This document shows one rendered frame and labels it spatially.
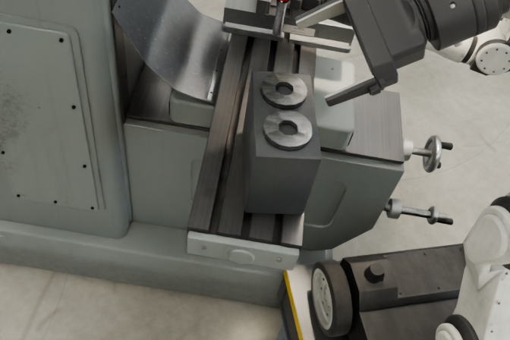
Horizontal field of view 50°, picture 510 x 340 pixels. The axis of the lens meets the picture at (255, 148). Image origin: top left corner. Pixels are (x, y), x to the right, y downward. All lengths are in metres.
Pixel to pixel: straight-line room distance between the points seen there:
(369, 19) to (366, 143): 0.94
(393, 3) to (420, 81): 2.33
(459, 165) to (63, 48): 1.89
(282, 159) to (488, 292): 0.55
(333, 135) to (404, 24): 0.85
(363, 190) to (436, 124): 1.21
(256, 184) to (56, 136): 0.71
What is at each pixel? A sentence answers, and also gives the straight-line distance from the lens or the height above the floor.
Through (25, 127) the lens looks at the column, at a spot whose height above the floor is 0.70.
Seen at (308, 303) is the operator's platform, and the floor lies 0.40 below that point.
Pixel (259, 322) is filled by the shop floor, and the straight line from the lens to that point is 2.02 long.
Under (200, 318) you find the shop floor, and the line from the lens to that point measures 2.01.
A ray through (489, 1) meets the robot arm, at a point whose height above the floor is 1.55.
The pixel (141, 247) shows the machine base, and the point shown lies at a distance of 1.90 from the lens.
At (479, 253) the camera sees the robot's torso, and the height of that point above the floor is 0.96.
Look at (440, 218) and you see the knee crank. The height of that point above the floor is 0.52.
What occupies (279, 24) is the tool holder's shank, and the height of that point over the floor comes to 1.02.
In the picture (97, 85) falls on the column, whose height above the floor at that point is 0.89.
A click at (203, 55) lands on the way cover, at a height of 0.88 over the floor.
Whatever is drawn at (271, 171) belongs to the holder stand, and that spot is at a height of 1.08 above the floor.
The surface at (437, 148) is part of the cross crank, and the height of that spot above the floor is 0.69.
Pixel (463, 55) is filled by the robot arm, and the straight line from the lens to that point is 1.31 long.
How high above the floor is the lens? 1.87
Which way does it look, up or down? 51 degrees down
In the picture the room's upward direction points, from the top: 11 degrees clockwise
